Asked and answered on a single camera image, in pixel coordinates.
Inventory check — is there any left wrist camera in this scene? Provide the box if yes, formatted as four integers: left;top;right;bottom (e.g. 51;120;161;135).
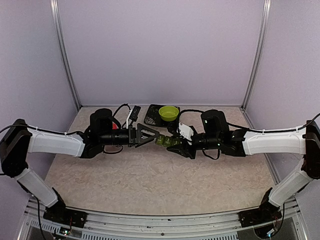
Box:
125;105;141;129

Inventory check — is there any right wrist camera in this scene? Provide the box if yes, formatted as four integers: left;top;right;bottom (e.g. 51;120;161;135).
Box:
167;122;194;142

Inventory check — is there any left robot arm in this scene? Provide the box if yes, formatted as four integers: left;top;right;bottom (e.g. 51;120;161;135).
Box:
0;108;160;223

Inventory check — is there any green pill organizer box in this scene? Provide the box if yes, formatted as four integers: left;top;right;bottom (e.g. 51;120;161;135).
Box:
155;135;181;148

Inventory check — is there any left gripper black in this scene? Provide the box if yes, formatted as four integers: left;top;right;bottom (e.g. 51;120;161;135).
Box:
99;122;160;148

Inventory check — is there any black patterned tray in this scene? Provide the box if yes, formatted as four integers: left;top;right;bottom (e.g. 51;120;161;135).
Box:
143;104;177;128

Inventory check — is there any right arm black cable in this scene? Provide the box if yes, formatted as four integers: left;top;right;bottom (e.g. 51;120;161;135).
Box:
176;109;208;126

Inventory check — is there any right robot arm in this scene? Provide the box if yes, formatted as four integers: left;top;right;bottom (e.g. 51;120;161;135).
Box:
167;109;320;222

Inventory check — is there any aluminium front frame rail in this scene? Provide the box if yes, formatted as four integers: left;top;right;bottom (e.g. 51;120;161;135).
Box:
15;197;311;240

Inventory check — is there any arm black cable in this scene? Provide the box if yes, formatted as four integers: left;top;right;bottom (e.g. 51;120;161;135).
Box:
112;103;132;126
176;109;208;126

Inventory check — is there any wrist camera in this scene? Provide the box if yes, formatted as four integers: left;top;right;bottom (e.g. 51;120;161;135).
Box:
125;105;141;129
167;122;194;142

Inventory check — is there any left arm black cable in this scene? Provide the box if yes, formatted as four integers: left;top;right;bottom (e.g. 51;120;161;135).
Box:
112;103;132;126

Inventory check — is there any aluminium corner post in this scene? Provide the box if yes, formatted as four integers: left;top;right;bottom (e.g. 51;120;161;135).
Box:
50;0;82;111
241;0;272;112

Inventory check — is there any left aluminium corner post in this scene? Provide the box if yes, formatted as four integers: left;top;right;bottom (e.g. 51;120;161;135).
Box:
50;0;82;111

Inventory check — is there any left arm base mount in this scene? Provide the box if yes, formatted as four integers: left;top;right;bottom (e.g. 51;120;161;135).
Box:
43;206;88;228

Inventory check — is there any red pill bottle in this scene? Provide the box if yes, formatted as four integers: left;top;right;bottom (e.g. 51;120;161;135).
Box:
112;123;118;130

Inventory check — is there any right aluminium corner post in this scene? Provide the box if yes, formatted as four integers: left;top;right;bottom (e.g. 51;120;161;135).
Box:
241;0;272;112

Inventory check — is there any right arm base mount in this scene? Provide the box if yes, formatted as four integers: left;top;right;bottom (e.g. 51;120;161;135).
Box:
238;204;282;228

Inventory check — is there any lime green bowl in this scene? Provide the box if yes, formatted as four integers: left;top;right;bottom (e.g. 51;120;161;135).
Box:
158;105;180;122

